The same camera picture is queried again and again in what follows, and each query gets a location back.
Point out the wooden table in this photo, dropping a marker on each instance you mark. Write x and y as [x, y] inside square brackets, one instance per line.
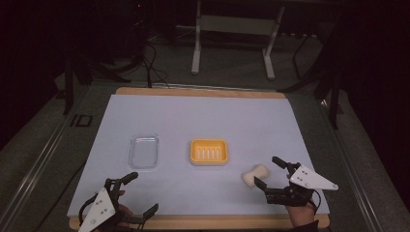
[199, 92]

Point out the person's right hand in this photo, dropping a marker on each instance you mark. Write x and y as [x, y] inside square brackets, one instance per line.
[301, 215]

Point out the yellow soap dish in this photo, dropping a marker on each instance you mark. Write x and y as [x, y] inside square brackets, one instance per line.
[209, 152]

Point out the white metal stand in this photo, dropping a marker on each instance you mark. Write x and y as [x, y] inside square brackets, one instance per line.
[238, 25]

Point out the clear plastic lid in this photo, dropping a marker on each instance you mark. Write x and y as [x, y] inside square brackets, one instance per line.
[143, 151]

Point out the metal floor rail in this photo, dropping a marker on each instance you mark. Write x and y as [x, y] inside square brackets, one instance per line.
[349, 164]
[35, 172]

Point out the person's left hand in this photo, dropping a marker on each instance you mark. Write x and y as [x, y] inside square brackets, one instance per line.
[125, 211]

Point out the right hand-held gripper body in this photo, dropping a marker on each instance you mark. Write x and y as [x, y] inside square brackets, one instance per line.
[309, 179]

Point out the black rectangular floor frame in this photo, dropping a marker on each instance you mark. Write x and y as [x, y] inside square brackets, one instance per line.
[82, 120]

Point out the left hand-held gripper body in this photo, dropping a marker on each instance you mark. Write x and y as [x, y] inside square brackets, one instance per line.
[100, 208]

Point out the light blue table mat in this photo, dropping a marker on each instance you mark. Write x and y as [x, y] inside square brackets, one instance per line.
[199, 122]

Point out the white soap bar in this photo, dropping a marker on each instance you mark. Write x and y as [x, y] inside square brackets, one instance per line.
[256, 175]

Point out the black stand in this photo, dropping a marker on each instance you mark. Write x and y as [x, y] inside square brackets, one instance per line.
[333, 96]
[69, 83]

